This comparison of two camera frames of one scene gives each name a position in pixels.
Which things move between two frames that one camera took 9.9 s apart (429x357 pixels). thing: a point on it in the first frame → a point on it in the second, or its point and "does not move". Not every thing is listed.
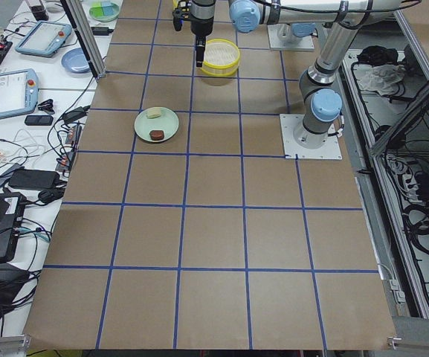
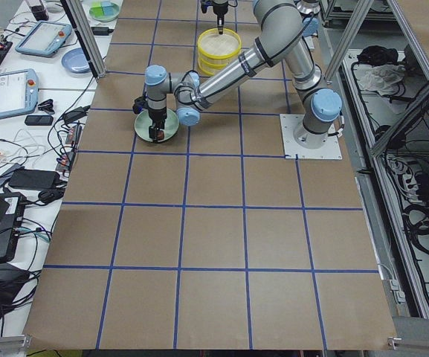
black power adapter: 34,179 does not move
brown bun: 157,134 does not move
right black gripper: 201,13 → 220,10
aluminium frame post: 79,15 does not move
